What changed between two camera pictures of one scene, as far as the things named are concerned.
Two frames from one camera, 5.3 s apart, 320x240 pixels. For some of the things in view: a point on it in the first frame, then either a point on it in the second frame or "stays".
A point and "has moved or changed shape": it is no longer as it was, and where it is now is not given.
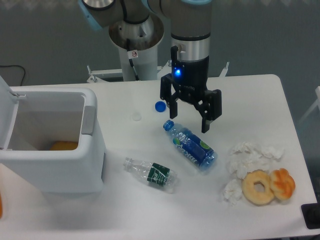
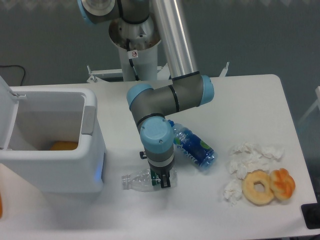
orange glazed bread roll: [282, 184] stays
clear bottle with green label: [156, 173] has moved or changed shape
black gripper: [190, 79] to [161, 163]
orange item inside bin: [63, 145] stays
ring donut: [253, 196] stays
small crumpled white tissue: [232, 192] stays
